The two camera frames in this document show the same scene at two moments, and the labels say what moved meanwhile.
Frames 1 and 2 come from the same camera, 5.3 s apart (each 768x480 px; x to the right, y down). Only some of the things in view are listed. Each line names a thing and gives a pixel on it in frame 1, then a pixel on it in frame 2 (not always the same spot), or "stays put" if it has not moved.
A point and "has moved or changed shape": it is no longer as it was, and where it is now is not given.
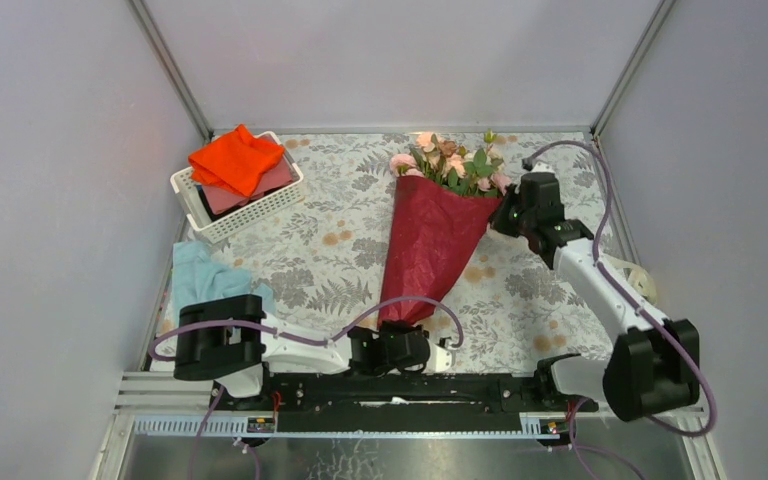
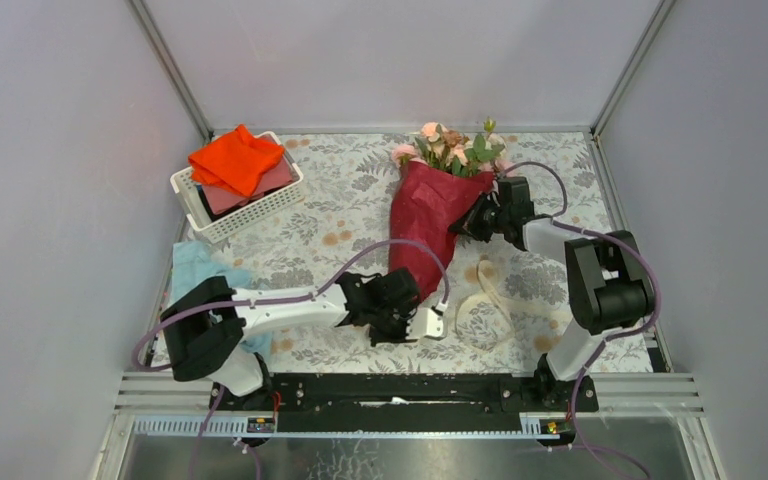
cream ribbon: [640, 279] has moved or changed shape
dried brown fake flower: [447, 147] has moved or changed shape
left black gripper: [385, 328] to [399, 337]
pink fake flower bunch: [498, 181] to [498, 165]
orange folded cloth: [236, 159] stays put
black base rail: [398, 403] stays put
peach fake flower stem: [426, 141] has moved or changed shape
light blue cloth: [197, 279] stays put
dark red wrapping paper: [434, 233] has moved or changed shape
